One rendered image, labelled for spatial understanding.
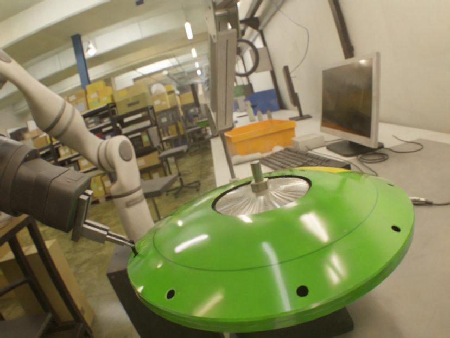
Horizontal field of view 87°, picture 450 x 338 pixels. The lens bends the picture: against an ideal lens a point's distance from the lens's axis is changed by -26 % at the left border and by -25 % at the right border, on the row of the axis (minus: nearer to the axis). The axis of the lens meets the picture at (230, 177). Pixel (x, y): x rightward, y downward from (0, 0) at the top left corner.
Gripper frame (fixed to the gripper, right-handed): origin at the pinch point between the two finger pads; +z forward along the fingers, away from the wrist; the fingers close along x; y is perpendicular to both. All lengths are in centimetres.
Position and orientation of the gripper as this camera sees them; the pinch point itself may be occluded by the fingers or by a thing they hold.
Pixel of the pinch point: (132, 244)
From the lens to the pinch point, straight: 31.8
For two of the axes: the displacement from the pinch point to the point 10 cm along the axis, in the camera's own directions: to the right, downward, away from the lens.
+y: 3.4, -9.3, -1.1
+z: 9.1, 3.0, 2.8
